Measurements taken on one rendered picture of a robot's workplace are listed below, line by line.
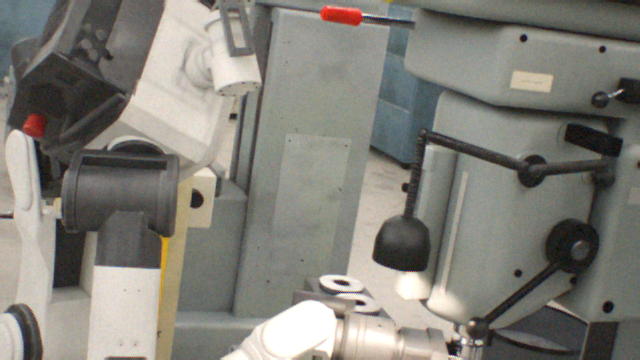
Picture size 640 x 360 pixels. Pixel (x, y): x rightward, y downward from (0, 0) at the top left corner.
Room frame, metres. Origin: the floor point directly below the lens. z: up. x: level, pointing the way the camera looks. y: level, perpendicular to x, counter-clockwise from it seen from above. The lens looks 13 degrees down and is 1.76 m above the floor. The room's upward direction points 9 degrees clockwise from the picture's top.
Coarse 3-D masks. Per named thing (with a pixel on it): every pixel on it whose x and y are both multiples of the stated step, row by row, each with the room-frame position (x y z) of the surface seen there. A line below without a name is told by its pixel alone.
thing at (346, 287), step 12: (324, 276) 1.74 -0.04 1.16; (336, 276) 1.75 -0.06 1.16; (312, 288) 1.70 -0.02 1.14; (324, 288) 1.68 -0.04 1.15; (336, 288) 1.68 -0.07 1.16; (348, 288) 1.69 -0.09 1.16; (360, 288) 1.70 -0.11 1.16; (360, 300) 1.64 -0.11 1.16; (372, 300) 1.64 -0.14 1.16; (360, 312) 1.58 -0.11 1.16; (372, 312) 1.58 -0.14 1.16; (384, 312) 1.62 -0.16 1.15
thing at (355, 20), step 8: (328, 8) 1.22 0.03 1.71; (336, 8) 1.23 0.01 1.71; (344, 8) 1.23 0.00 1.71; (352, 8) 1.24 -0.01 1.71; (328, 16) 1.22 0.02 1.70; (336, 16) 1.22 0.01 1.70; (344, 16) 1.23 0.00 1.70; (352, 16) 1.23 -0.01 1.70; (360, 16) 1.23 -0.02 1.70; (368, 16) 1.25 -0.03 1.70; (376, 16) 1.25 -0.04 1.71; (344, 24) 1.23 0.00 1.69; (352, 24) 1.24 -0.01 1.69; (376, 24) 1.25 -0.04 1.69; (384, 24) 1.26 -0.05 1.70; (392, 24) 1.26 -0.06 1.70; (400, 24) 1.27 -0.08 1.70; (408, 24) 1.27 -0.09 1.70
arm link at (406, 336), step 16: (368, 320) 1.24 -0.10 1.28; (384, 320) 1.24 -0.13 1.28; (368, 336) 1.21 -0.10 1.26; (384, 336) 1.21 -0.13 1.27; (400, 336) 1.23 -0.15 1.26; (416, 336) 1.25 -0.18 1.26; (432, 336) 1.25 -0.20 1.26; (368, 352) 1.20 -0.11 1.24; (384, 352) 1.20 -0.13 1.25; (400, 352) 1.21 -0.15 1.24; (416, 352) 1.20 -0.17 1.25; (432, 352) 1.20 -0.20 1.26
